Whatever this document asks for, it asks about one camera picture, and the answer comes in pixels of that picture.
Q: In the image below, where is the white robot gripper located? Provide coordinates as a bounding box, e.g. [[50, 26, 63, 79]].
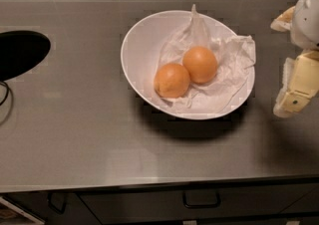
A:
[[270, 0, 319, 117]]

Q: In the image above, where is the orange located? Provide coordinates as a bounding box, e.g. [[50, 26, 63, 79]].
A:
[[154, 63, 190, 98], [182, 46, 218, 84]]

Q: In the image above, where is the white ceramic bowl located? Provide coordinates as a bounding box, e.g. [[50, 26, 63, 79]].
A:
[[121, 10, 255, 119]]

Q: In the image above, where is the white paper napkin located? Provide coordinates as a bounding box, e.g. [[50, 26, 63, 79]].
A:
[[158, 5, 256, 113]]

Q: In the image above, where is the dark drawer front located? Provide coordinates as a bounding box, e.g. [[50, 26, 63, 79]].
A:
[[81, 184, 315, 224]]

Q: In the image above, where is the black round object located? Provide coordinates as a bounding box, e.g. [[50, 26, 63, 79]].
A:
[[0, 30, 51, 81]]

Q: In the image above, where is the black drawer handle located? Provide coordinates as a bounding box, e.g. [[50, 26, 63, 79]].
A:
[[182, 191, 221, 209]]

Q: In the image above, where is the black left cabinet handle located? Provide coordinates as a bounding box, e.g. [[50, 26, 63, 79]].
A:
[[47, 192, 67, 215]]

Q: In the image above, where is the black cable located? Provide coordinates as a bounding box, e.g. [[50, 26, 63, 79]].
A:
[[0, 81, 11, 107]]

